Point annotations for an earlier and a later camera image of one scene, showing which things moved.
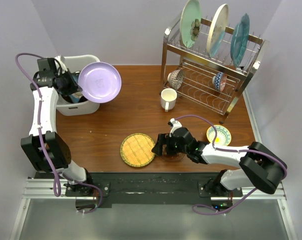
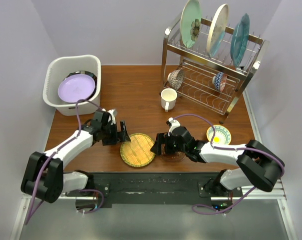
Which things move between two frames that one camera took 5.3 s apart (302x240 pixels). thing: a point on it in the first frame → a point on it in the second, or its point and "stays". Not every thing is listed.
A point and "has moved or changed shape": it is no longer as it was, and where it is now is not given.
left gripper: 74,87 → 119,136
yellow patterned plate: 136,149 stays
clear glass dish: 177,157 stays
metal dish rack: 208,63 stays
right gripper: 163,139 stays
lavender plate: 100,82 has moved or changed shape
